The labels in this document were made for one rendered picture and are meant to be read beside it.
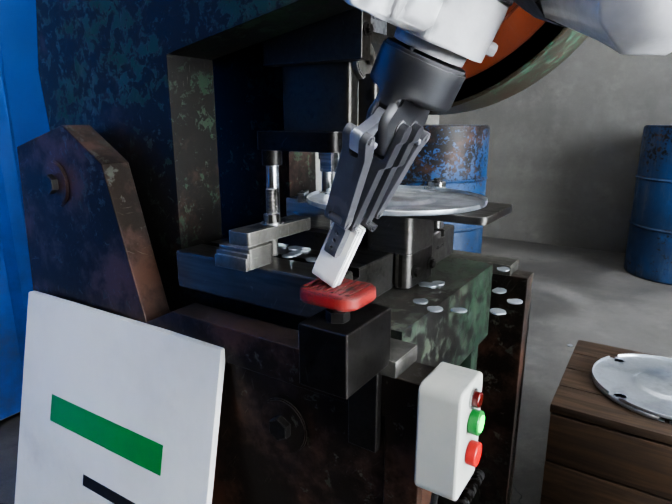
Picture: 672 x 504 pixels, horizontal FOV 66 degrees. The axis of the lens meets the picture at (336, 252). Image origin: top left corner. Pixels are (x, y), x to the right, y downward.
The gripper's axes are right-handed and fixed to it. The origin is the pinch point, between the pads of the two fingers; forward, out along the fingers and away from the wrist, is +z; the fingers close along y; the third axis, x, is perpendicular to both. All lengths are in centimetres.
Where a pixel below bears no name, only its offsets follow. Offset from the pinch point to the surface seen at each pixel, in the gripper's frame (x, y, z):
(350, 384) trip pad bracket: -8.2, -2.0, 10.5
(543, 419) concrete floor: -38, 113, 68
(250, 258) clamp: 15.7, 9.2, 13.9
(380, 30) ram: 24.3, 34.8, -17.7
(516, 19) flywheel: 15, 66, -28
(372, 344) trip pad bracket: -7.1, 2.4, 8.1
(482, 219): -6.0, 26.4, -2.6
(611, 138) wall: 9, 363, 3
